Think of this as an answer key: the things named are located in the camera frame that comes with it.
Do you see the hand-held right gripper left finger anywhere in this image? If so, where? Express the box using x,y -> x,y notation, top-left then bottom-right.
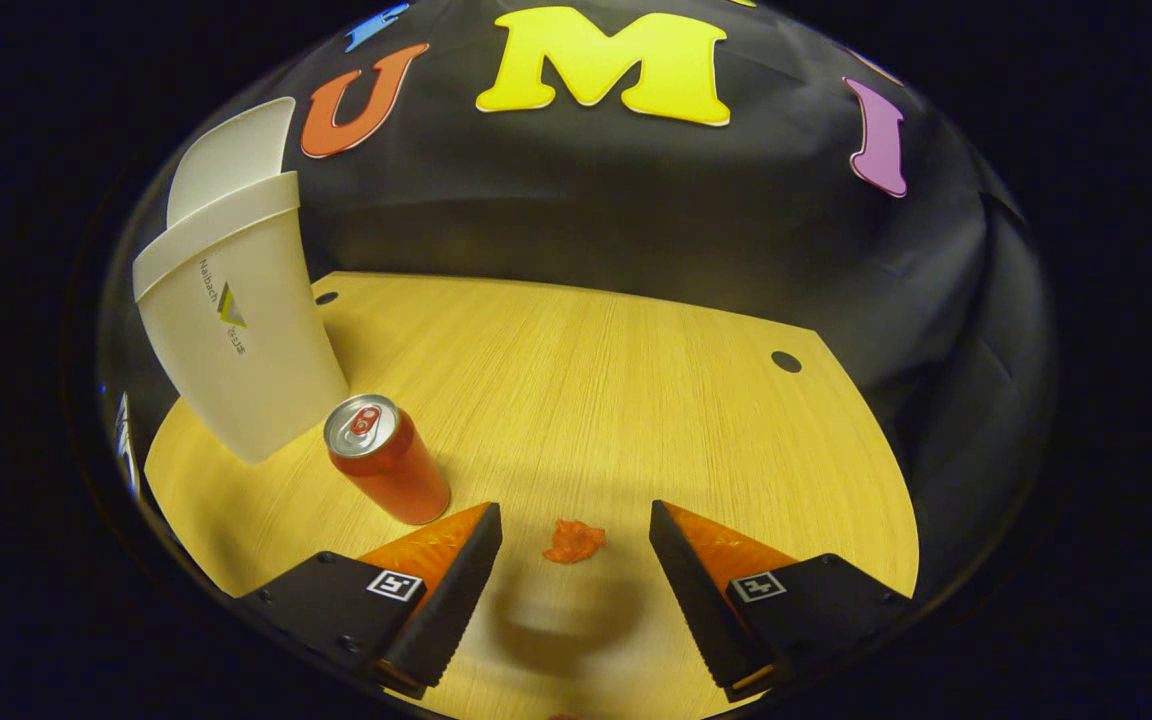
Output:
236,502 -> 503,699

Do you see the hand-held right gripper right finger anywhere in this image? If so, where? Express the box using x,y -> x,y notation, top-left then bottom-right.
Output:
649,500 -> 912,701

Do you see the red paper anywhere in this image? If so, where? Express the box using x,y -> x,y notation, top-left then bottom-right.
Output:
542,518 -> 608,565

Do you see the red pop can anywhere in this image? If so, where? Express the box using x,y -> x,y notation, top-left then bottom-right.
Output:
324,393 -> 452,526

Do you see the white desktop garbage bin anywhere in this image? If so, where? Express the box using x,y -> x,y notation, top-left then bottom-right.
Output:
132,97 -> 350,464

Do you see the wooden desktop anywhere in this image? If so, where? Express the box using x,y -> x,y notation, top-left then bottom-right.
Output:
144,270 -> 922,720

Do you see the black backdrop cloth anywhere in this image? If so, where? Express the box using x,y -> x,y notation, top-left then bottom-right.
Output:
96,0 -> 1057,601

